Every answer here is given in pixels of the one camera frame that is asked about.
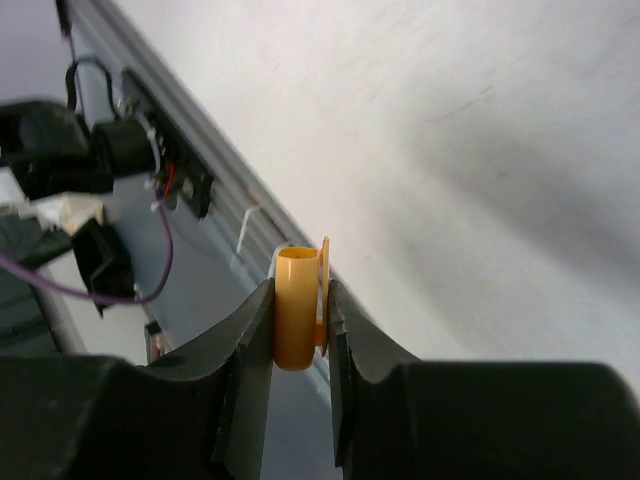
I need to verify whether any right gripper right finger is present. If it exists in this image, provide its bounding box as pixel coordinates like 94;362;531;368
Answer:
328;280;639;479

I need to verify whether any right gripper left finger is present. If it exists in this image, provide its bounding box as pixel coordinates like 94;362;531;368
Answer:
1;280;275;479

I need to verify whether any aluminium rail frame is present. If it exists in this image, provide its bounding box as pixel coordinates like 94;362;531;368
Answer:
49;0;381;480

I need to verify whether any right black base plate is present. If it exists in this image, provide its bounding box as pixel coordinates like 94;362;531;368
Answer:
64;57;216;221

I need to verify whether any yellow pen cap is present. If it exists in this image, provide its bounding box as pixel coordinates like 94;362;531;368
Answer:
273;237;330;371

